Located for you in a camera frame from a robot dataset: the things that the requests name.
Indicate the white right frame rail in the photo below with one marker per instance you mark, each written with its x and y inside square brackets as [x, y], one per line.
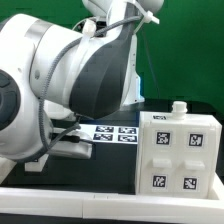
[217, 191]

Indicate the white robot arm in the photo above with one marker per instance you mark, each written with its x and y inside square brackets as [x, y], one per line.
[87, 72]

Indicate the white front frame rail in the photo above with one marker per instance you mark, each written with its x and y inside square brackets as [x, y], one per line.
[111, 206]

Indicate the tall white block with tag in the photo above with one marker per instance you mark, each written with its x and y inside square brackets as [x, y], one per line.
[36, 166]

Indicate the small white door panel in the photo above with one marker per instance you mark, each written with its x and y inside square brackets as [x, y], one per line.
[194, 158]

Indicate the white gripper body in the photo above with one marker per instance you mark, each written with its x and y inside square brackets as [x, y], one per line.
[76, 144]

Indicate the white marker sheet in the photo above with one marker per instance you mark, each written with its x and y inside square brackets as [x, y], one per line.
[111, 134]

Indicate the white panel with tag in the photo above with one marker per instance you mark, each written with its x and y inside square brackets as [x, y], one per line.
[162, 159]

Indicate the white cabinet body box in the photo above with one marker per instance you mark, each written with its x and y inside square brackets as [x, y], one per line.
[179, 121]

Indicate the white left frame rail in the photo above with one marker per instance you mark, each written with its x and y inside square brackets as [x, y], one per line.
[6, 166]

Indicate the white frame rail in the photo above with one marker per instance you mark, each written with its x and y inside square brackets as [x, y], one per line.
[111, 206]
[6, 166]
[217, 191]

